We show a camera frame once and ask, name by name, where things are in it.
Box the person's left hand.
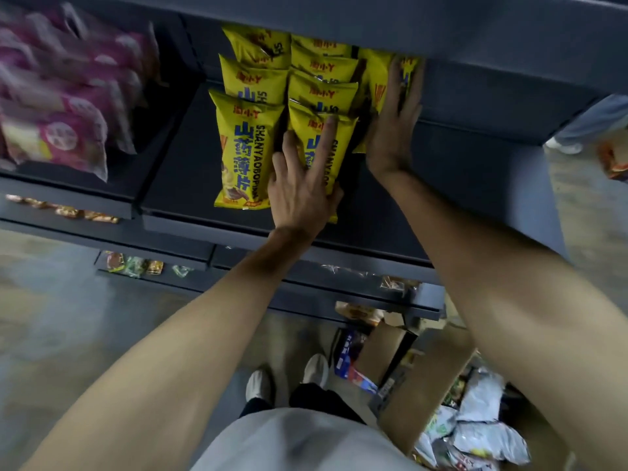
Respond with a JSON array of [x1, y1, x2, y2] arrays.
[[268, 116, 344, 237]]

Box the person's right hand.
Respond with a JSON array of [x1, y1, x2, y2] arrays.
[[365, 56, 426, 179]]

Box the yellow snack packet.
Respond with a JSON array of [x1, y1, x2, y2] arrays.
[[352, 48, 424, 155], [287, 100, 359, 224]]

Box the person's left forearm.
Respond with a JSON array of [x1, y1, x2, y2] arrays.
[[22, 226, 316, 471]]

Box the person's right forearm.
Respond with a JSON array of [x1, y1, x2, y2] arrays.
[[375, 162, 628, 471]]

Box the rows of yellow snack bags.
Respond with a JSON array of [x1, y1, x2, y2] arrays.
[[208, 24, 362, 211]]

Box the clear wrapped snack packet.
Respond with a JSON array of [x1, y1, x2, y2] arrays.
[[379, 275, 422, 296]]

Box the orange bread packet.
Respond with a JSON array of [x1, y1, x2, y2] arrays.
[[335, 301, 386, 327]]

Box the dark grey shelf unit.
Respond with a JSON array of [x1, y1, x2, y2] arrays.
[[0, 0, 628, 323]]

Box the blue carton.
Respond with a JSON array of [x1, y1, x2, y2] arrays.
[[332, 328, 379, 394]]

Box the white shoe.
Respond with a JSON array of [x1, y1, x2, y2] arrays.
[[301, 353, 330, 389], [245, 369, 275, 404]]

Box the brown cardboard box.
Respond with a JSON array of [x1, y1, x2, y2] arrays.
[[353, 298, 576, 471]]

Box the black trousers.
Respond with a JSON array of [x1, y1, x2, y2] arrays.
[[239, 383, 367, 426]]

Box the pile of pink snack packets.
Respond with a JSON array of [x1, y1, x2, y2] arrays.
[[0, 1, 163, 183]]

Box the row of small orange snacks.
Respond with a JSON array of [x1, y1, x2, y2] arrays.
[[5, 193, 121, 225]]

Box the grey shirt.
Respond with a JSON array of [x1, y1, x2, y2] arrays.
[[190, 407, 424, 471]]

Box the pile of white snack packets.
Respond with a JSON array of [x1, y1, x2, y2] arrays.
[[412, 367, 533, 471]]

